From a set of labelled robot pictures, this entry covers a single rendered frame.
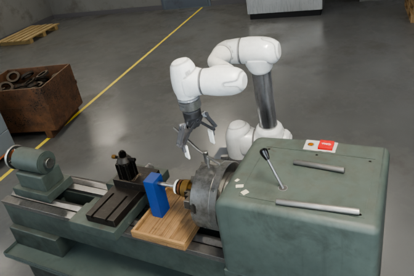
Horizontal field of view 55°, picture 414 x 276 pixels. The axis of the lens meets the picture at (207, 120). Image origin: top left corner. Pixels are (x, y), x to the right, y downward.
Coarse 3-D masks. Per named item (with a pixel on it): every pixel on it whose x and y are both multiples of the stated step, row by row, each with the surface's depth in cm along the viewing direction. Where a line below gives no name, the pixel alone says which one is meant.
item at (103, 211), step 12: (144, 168) 227; (108, 192) 212; (120, 192) 211; (132, 192) 209; (144, 192) 213; (96, 204) 205; (108, 204) 204; (120, 204) 204; (132, 204) 205; (96, 216) 196; (108, 216) 196; (120, 216) 196
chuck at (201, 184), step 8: (224, 160) 178; (200, 168) 173; (216, 168) 171; (200, 176) 170; (208, 176) 168; (192, 184) 169; (200, 184) 168; (208, 184) 166; (192, 192) 168; (200, 192) 167; (208, 192) 165; (192, 200) 168; (200, 200) 166; (208, 200) 165; (200, 208) 167; (192, 216) 171; (200, 216) 168; (208, 216) 166; (200, 224) 173; (208, 224) 170
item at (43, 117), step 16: (64, 64) 522; (0, 80) 524; (16, 80) 526; (32, 80) 515; (48, 80) 523; (64, 80) 506; (0, 96) 471; (16, 96) 468; (32, 96) 465; (48, 96) 470; (64, 96) 504; (80, 96) 543; (0, 112) 483; (16, 112) 480; (32, 112) 476; (48, 112) 473; (64, 112) 501; (16, 128) 492; (32, 128) 488; (48, 128) 485
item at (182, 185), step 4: (180, 180) 187; (184, 180) 186; (188, 180) 186; (176, 184) 186; (180, 184) 185; (184, 184) 184; (188, 184) 184; (176, 188) 185; (180, 188) 184; (184, 188) 183; (188, 188) 183; (176, 192) 186; (180, 192) 184
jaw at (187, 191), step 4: (184, 192) 181; (188, 192) 179; (184, 196) 181; (188, 196) 176; (184, 200) 173; (188, 200) 172; (184, 204) 173; (188, 204) 172; (188, 208) 173; (192, 208) 170; (196, 212) 169
